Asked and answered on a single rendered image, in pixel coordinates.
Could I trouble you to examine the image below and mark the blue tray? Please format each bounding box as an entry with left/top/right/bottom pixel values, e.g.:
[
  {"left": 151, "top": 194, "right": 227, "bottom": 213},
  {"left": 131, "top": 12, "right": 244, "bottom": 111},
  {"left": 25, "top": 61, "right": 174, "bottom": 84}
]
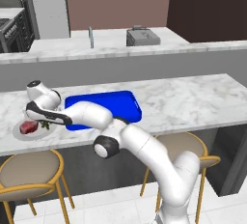
[{"left": 64, "top": 90, "right": 143, "bottom": 131}]

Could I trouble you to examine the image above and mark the green asparagus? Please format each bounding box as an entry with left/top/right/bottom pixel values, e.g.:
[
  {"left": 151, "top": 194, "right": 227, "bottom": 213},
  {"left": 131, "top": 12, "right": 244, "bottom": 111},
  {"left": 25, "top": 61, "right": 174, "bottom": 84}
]
[{"left": 39, "top": 120, "right": 51, "bottom": 130}]

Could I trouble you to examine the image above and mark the red raw steak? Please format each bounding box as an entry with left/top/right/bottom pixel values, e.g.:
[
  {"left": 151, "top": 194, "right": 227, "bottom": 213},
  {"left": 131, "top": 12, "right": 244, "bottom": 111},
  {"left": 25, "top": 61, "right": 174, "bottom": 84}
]
[{"left": 19, "top": 120, "right": 40, "bottom": 135}]

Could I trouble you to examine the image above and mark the white round plate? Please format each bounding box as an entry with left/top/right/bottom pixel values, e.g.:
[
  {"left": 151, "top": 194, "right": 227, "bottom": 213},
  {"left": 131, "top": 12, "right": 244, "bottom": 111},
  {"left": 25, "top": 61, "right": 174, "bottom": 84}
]
[{"left": 12, "top": 118, "right": 61, "bottom": 142}]

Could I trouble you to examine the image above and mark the grey tap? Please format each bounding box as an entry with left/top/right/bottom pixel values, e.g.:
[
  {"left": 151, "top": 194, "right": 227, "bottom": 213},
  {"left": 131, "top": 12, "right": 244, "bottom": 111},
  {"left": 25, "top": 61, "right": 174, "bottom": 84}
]
[{"left": 88, "top": 26, "right": 96, "bottom": 49}]

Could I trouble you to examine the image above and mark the yellow stool with beige seat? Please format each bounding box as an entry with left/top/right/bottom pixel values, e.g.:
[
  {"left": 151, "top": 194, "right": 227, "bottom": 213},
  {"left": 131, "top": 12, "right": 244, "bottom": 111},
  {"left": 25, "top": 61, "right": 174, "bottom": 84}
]
[
  {"left": 0, "top": 149, "right": 76, "bottom": 224},
  {"left": 139, "top": 131, "right": 222, "bottom": 224}
]

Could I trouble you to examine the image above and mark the grey fridge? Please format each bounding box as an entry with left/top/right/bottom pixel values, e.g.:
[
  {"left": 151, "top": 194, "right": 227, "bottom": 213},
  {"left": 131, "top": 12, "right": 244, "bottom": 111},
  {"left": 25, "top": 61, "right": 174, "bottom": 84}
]
[{"left": 26, "top": 0, "right": 71, "bottom": 41}]

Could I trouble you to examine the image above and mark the dark brown cupboard run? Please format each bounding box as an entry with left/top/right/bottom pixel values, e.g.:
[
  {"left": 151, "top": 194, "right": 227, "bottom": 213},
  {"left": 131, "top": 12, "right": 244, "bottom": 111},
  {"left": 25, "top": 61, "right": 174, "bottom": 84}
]
[{"left": 166, "top": 0, "right": 247, "bottom": 44}]

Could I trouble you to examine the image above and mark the dark stove with oven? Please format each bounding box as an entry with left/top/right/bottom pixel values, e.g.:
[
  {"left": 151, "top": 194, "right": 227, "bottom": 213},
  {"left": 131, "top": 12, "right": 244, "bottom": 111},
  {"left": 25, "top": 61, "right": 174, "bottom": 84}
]
[{"left": 0, "top": 7, "right": 36, "bottom": 54}]

